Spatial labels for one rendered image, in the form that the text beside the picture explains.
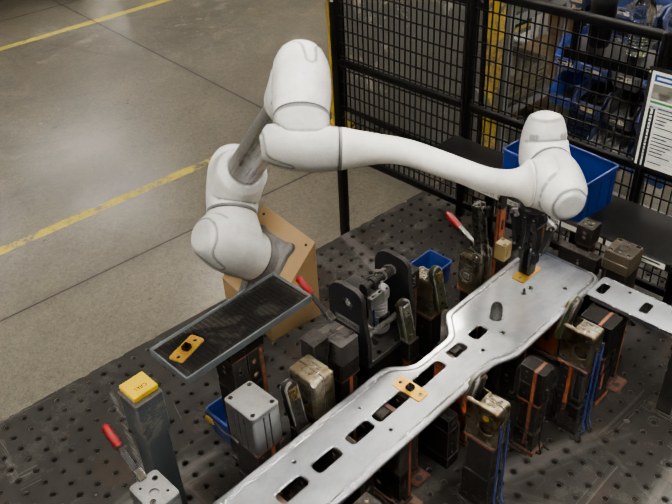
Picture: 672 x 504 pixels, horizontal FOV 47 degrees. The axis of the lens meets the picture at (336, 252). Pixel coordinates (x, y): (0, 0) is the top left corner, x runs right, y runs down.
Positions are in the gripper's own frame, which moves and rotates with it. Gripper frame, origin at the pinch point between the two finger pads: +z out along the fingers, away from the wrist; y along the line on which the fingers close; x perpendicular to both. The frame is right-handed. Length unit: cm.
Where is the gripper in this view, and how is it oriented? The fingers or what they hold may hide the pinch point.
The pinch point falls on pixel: (527, 260)
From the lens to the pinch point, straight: 206.9
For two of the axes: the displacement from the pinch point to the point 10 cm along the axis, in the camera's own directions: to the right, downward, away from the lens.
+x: 7.0, -4.5, 5.5
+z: 0.4, 8.0, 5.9
